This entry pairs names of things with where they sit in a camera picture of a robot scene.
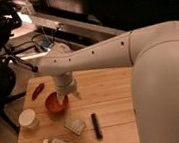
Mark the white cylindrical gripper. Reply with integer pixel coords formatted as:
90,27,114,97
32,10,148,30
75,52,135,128
54,72,82,106

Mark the black rectangular eraser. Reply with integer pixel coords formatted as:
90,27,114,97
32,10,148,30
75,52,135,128
90,113,103,139

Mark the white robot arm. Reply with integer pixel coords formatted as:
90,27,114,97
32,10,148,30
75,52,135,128
39,20,179,143

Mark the red ceramic cup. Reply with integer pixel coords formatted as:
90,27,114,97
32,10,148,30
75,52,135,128
44,92,69,114

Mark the white plastic cup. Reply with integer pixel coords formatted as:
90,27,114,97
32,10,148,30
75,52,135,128
18,108,39,130

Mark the red chili pepper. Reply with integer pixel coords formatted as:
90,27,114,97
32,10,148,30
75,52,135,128
31,83,45,101

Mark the blue cable bundle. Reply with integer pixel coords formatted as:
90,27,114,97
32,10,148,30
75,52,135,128
30,29,62,55

